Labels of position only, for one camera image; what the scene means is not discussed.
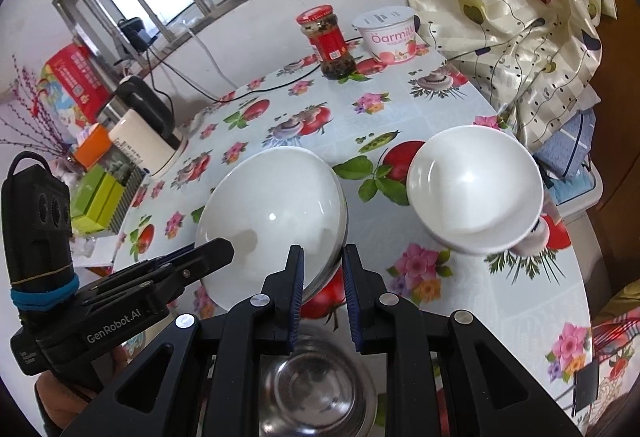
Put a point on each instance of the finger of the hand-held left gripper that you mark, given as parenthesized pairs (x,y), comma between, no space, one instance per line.
(200,257)
(172,255)

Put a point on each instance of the red printed carton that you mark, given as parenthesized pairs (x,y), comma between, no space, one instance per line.
(75,82)

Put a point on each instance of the green flat box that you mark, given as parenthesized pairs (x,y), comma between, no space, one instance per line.
(87,189)
(105,212)

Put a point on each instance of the black power adapter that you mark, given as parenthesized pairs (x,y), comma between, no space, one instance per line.
(134,32)

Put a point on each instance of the black binder clip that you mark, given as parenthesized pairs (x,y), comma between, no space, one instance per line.
(583,389)

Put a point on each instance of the cream and black electric kettle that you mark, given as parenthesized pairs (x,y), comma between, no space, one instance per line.
(140,142)

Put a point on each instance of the white yogurt tub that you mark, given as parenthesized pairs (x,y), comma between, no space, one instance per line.
(387,39)

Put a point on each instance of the blue striped cloth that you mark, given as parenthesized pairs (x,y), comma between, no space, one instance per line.
(570,142)

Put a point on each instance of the small white blue-striped bowl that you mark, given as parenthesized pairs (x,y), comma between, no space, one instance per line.
(465,187)

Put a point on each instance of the red-lidded sauce jar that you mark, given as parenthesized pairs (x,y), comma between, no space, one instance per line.
(330,42)

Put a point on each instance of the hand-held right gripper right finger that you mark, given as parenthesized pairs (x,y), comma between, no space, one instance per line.
(352,297)

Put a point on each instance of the person's left hand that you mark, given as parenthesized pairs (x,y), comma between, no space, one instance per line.
(60,402)

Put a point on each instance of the clear container with orange lid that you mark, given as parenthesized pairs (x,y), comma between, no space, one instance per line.
(92,147)

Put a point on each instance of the brown wooden cabinet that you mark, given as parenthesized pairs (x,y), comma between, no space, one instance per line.
(622,117)

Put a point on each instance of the black-white zigzag patterned box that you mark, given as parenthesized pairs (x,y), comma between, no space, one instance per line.
(131,197)

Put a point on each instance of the large white blue-striped bowl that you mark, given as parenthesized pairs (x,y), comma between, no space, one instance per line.
(270,207)

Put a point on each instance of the colourful printed blanket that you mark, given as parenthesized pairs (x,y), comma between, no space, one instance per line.
(617,352)

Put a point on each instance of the white shelf board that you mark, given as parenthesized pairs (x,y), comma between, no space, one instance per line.
(95,252)

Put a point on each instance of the purple flower twigs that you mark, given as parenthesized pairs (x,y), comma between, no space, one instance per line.
(25,117)

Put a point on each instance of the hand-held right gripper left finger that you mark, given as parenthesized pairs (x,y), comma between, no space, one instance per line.
(295,297)

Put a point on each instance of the stainless steel bowl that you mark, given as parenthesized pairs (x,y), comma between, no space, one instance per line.
(320,392)

